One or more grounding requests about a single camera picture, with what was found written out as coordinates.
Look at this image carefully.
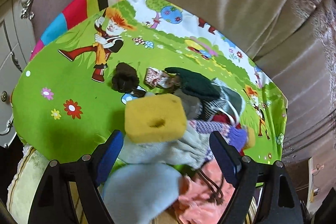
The pink fleece cloth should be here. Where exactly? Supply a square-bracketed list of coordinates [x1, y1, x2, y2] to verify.
[173, 160, 235, 223]

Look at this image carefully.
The purple knitted sock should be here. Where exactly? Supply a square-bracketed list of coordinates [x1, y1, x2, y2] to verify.
[188, 120, 248, 152]

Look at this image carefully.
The light blue plush toy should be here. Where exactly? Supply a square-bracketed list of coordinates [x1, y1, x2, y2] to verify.
[102, 163, 182, 223]

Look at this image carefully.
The red crochet flower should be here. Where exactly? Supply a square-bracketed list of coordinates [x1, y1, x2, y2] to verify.
[212, 113, 242, 129]

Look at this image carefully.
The grey knitted cloth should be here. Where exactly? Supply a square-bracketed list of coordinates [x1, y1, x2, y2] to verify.
[118, 128, 210, 169]

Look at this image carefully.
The yellow sponge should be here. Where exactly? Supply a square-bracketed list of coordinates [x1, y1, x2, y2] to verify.
[125, 94, 187, 144]

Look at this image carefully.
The dark brown pompom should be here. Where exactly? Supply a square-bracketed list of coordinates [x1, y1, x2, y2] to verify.
[112, 63, 146, 98]

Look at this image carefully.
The dark green knitted item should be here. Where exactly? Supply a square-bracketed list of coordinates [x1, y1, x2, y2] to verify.
[165, 67, 221, 101]

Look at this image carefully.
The beige scouring sponge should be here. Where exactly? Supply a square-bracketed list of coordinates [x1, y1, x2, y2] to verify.
[243, 126, 256, 149]

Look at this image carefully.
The grey striped drawstring pouch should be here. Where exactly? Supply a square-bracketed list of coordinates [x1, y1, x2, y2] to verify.
[174, 78, 245, 126]

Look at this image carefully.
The white side table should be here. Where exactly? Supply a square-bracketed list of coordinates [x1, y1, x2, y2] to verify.
[307, 155, 335, 214]

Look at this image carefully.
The cartoon green bedsheet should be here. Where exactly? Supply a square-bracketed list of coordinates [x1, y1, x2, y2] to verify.
[12, 0, 286, 163]

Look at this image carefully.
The white ornate dresser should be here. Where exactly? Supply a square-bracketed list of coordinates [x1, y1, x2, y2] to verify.
[0, 0, 36, 148]

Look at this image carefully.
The beige pink curtain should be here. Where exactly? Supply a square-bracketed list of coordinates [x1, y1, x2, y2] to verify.
[33, 0, 335, 163]

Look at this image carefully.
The colourful striped blanket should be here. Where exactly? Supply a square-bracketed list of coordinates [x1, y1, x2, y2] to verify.
[30, 0, 122, 59]

